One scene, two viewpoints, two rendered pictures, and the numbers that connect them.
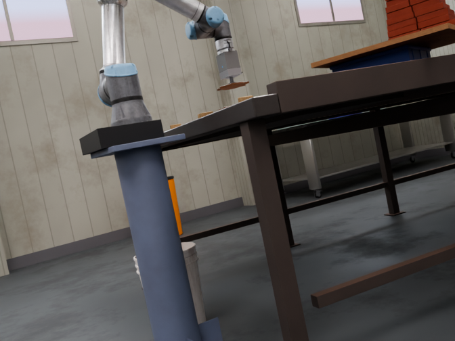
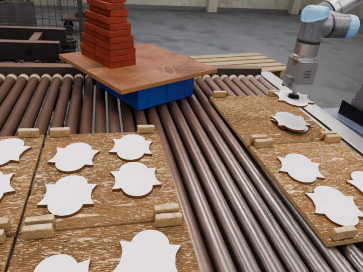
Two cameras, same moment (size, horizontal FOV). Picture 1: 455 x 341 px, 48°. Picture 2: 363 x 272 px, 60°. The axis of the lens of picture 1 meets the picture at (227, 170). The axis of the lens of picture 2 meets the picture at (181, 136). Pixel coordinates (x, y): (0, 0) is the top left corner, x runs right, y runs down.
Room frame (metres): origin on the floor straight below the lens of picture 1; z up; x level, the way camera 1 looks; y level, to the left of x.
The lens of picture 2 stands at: (3.33, -0.32, 1.45)
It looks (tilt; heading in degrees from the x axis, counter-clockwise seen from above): 29 degrees down; 188
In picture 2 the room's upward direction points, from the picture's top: 5 degrees clockwise
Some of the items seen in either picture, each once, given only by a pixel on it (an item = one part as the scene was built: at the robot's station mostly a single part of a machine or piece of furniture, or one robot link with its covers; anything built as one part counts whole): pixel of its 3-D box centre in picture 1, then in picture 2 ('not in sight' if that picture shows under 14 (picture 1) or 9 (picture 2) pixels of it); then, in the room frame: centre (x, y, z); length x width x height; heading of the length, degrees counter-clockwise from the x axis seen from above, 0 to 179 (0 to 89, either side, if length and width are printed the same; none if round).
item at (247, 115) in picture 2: not in sight; (266, 117); (2.15, -0.16, 0.93); 0.41 x 0.35 x 0.02; 24
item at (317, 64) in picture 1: (396, 49); (138, 63); (2.00, -0.74, 1.03); 0.50 x 0.50 x 0.02; 53
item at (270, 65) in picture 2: not in sight; (239, 66); (-1.59, -0.23, 0.06); 1.37 x 0.94 x 0.12; 123
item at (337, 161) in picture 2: not in sight; (334, 181); (2.53, 0.01, 0.93); 0.41 x 0.35 x 0.02; 25
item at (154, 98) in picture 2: (382, 69); (146, 80); (2.05, -0.69, 0.97); 0.31 x 0.31 x 0.10; 53
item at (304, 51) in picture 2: (225, 45); (306, 48); (2.21, -0.10, 1.22); 0.08 x 0.08 x 0.05
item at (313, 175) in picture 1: (365, 141); not in sight; (6.89, -1.91, 0.51); 2.82 x 1.11 x 1.03; 121
